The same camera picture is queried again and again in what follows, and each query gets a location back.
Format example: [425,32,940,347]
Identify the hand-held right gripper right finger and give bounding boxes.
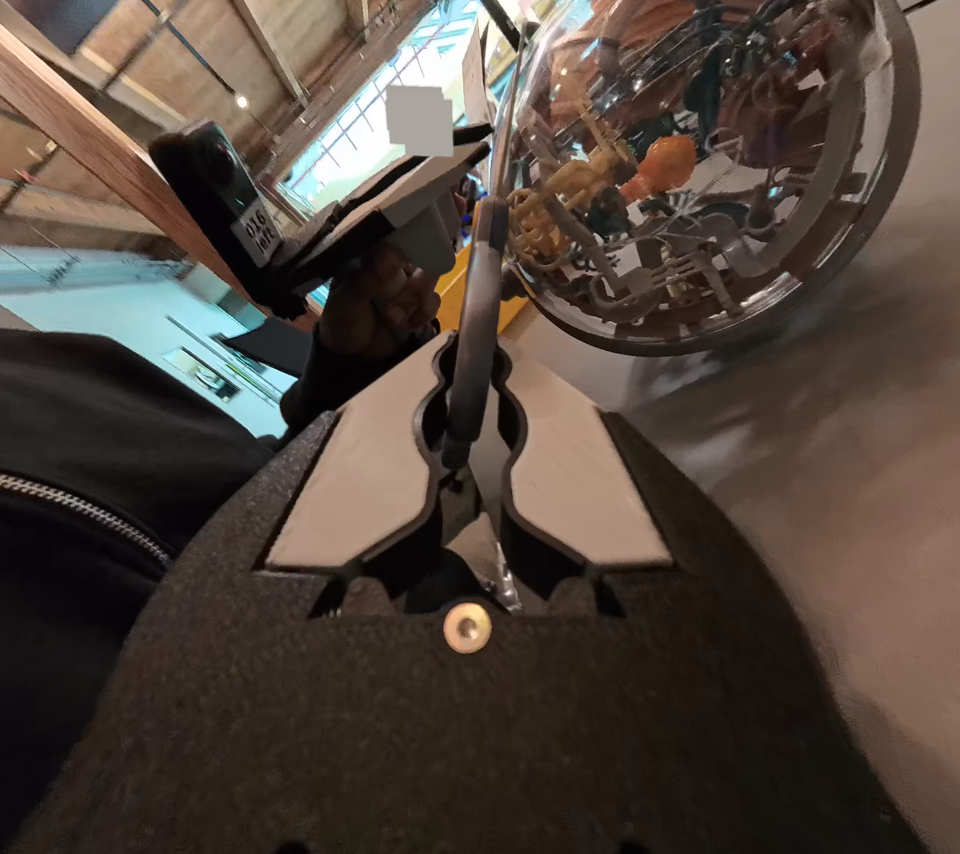
[489,346,674,570]

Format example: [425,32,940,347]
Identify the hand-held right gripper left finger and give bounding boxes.
[264,331,457,570]

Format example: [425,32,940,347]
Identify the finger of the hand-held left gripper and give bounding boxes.
[288,205,391,274]
[378,144,494,231]

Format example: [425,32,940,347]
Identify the grey yellow scissors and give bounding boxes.
[442,23,531,473]

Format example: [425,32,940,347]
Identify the clear plastic maze ball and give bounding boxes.
[491,0,924,358]

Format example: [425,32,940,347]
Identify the person's left hand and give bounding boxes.
[321,241,444,356]

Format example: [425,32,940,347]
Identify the yellow plastic bin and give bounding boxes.
[433,245,532,338]

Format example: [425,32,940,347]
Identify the person's black jacket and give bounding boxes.
[0,328,280,854]

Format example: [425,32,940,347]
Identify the wooden post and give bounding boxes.
[0,23,320,334]

